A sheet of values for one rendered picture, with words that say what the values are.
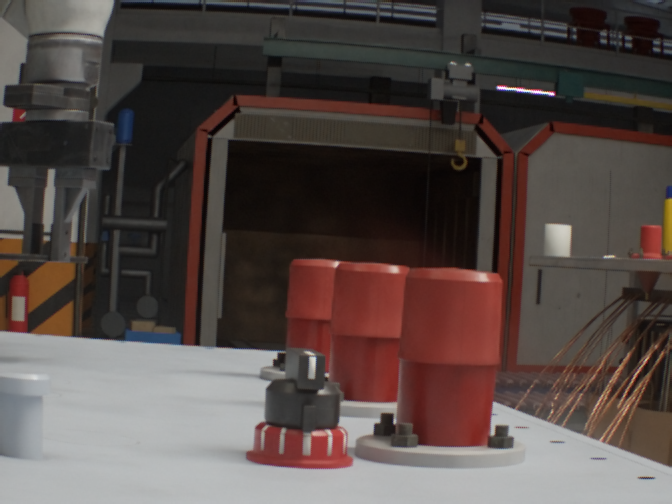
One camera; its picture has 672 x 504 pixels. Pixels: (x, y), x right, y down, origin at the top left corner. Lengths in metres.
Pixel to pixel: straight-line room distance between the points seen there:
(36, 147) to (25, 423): 0.77
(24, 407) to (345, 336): 0.52
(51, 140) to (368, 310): 0.45
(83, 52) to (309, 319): 0.39
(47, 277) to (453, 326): 10.61
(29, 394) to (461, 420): 0.32
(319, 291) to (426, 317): 0.65
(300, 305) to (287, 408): 0.71
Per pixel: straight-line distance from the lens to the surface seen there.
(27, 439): 0.96
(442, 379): 1.08
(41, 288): 11.65
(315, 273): 1.73
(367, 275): 1.40
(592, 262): 4.12
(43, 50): 1.67
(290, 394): 1.03
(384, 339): 1.41
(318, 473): 1.00
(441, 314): 1.08
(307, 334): 1.73
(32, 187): 1.70
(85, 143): 1.65
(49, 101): 1.63
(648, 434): 4.00
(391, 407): 1.39
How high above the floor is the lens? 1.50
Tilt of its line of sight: level
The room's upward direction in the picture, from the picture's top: 3 degrees clockwise
